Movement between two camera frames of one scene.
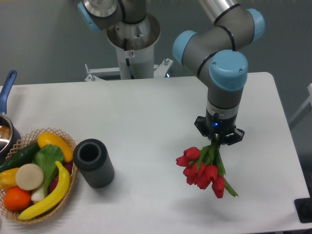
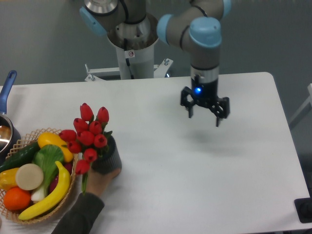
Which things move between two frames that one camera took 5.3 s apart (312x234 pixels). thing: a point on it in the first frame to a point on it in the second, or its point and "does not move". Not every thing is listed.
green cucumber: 24,156 does not move
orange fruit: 15,199 does not move
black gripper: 223,130 to 205,94
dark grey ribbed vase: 90,156 to 109,160
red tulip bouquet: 203,166 to 88,137
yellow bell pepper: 8,179 does not move
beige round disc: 29,176 does not move
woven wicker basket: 22,144 does not move
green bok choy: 47,156 does not move
